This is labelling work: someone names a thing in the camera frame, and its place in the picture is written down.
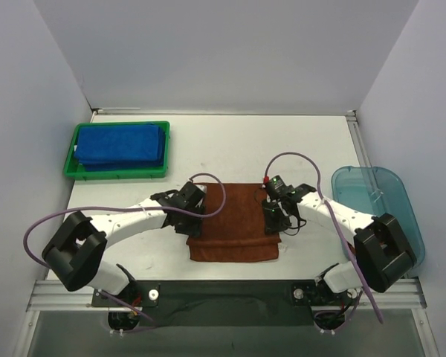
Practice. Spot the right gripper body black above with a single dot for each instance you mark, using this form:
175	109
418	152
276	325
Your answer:
275	222

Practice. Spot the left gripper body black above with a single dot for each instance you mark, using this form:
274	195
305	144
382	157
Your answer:
189	224

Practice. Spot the rust orange towel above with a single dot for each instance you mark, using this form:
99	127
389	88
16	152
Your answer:
237	233

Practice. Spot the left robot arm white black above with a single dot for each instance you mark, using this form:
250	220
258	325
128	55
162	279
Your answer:
75	252

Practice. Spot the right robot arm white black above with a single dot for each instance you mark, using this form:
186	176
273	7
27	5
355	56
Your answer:
377	248

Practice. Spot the folded blue towel stack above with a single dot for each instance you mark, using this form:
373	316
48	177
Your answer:
120	147

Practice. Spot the teal transparent plastic bin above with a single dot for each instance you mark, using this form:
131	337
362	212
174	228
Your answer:
377	190

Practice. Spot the green plastic tray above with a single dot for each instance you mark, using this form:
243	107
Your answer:
74	170

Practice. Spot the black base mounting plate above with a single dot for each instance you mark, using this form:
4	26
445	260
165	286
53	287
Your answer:
224	313

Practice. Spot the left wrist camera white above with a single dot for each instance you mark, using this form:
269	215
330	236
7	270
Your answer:
202	187

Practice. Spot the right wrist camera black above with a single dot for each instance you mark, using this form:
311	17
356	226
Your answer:
276	188

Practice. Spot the aluminium right side rail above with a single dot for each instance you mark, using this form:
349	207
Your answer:
355	132

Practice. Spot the aluminium back rail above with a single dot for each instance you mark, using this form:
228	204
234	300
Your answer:
140	111

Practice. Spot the aluminium front frame rail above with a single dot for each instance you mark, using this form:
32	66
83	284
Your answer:
51	295

